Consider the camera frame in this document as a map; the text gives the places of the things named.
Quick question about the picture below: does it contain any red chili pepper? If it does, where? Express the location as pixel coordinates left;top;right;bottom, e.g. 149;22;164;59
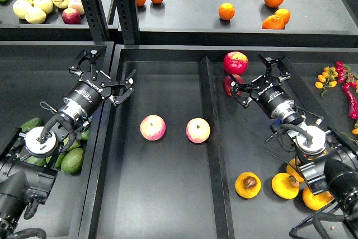
342;86;357;120

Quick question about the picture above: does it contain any orange cherry tomato bunch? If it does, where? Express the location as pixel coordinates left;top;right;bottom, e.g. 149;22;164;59
314;67;338;97

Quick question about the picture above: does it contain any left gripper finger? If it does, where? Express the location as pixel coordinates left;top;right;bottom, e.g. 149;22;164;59
100;69;136;106
69;46;106;81

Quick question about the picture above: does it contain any red apple on shelf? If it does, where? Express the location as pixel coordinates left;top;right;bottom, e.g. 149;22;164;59
62;8;82;25

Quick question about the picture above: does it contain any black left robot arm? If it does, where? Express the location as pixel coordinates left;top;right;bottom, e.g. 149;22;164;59
1;47;135;238

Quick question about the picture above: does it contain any black centre tray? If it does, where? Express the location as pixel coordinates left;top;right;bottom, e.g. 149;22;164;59
77;44;358;239

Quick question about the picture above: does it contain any orange centre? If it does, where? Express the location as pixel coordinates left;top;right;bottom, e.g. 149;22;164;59
218;3;235;21

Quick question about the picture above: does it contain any pink apple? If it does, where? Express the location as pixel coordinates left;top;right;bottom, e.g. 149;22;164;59
140;115;166;141
186;118;210;144

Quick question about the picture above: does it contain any orange right small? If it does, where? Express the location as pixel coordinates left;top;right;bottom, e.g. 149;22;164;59
275;8;291;25

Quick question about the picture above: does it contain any black shelf post left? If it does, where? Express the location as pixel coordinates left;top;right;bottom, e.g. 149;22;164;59
81;0;110;41

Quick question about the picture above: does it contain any pink apple left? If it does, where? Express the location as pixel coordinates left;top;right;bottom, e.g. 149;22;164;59
140;115;166;141

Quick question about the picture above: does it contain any avocado large lower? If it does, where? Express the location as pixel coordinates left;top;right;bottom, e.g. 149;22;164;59
60;148;84;174

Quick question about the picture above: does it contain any yellow apple with stem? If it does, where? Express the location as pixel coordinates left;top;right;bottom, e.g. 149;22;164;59
52;0;70;9

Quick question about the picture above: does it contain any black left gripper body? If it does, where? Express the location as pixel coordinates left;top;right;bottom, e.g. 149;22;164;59
63;71;111;116

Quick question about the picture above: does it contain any pale pink peach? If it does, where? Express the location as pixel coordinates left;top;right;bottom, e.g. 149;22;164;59
68;0;84;16

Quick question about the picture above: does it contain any yellow apple centre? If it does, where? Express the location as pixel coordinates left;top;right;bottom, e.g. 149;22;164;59
33;0;54;14

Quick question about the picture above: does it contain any orange right front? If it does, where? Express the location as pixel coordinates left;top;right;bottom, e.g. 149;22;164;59
261;15;285;30

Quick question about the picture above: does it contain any yellow pear middle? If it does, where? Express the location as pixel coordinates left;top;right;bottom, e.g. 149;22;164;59
271;173;300;200

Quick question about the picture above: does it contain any green avocado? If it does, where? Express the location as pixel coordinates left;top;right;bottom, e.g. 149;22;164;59
67;140;81;152

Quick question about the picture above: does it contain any dark red apple lower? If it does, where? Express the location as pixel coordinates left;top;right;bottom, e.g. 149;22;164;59
222;74;243;97

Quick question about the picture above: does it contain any black shelf post right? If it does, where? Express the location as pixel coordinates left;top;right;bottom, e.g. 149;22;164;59
114;0;140;45

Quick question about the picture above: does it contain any avocado far left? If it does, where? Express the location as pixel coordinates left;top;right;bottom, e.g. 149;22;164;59
21;117;43;133

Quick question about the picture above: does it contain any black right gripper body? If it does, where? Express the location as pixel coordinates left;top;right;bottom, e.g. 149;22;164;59
250;76;295;119

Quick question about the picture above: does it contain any red cherry tomato bunch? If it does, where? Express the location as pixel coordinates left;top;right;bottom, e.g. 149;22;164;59
335;61;357;90

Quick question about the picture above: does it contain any black shelf post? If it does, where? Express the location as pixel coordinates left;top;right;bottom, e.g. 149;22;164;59
114;0;140;45
81;0;110;41

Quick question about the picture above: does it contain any yellow apple front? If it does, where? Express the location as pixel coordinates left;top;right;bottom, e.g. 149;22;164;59
25;7;46;24

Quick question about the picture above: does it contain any red apple upper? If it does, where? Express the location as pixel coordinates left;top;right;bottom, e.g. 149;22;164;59
223;51;248;75

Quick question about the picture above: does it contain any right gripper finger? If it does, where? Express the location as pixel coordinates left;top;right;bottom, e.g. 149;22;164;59
257;54;290;86
229;74;259;108

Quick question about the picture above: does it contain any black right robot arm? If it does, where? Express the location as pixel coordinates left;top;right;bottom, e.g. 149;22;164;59
228;54;357;238

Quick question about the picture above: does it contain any pink apple right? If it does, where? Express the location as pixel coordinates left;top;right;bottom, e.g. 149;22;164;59
186;118;210;144

